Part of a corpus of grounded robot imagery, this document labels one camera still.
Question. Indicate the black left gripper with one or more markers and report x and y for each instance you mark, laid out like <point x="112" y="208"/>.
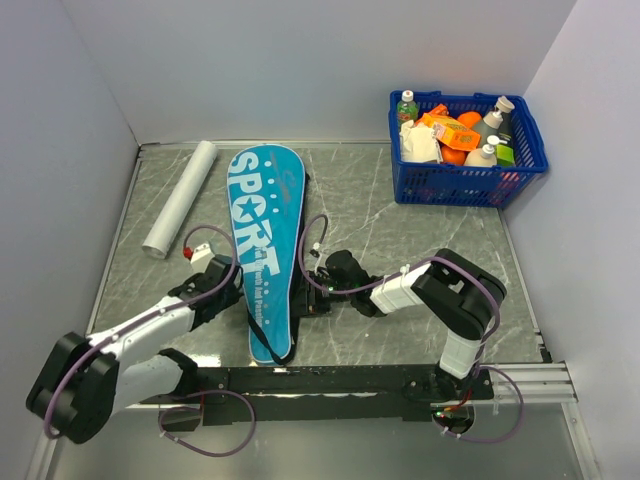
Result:
<point x="233" y="296"/>

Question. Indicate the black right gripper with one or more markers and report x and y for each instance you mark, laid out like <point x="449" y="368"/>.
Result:
<point x="307" y="302"/>

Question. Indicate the white shuttlecock tube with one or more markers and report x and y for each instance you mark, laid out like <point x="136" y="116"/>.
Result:
<point x="174" y="212"/>

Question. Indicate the blue sport racket bag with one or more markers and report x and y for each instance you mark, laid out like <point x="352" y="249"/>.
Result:
<point x="266" y="187"/>

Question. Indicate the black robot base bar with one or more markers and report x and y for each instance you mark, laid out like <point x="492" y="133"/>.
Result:
<point x="408" y="391"/>

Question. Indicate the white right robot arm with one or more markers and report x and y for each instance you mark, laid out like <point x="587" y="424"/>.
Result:
<point x="463" y="296"/>

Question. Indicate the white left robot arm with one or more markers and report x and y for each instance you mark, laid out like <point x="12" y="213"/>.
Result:
<point x="87" y="379"/>

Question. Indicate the cream paper bag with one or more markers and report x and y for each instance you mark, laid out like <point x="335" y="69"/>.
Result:
<point x="419" y="144"/>

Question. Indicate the orange fruit front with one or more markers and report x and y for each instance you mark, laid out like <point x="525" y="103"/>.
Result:
<point x="453" y="156"/>

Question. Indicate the orange fruit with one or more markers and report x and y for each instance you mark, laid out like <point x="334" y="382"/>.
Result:
<point x="453" y="156"/>
<point x="469" y="118"/>

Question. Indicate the green drink bottle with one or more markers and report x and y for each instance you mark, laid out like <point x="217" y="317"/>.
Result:
<point x="406" y="109"/>

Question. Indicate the orange snack box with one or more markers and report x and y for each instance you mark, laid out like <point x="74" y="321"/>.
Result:
<point x="451" y="132"/>

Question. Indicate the cream pump lotion bottle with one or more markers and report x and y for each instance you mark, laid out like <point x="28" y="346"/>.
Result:
<point x="486" y="155"/>

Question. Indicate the small orange packet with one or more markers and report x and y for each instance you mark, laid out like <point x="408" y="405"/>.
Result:
<point x="439" y="110"/>

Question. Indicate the orange fruit back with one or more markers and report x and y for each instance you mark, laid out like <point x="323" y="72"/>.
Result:
<point x="469" y="118"/>

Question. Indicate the green carton box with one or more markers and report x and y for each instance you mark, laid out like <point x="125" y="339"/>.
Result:
<point x="505" y="155"/>

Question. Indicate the grey pump bottle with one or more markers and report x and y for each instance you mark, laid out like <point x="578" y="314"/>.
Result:
<point x="490" y="123"/>

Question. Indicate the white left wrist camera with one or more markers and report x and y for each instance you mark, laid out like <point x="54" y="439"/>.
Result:
<point x="199" y="256"/>

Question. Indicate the aluminium frame rail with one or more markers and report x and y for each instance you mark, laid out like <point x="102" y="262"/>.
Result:
<point x="533" y="382"/>

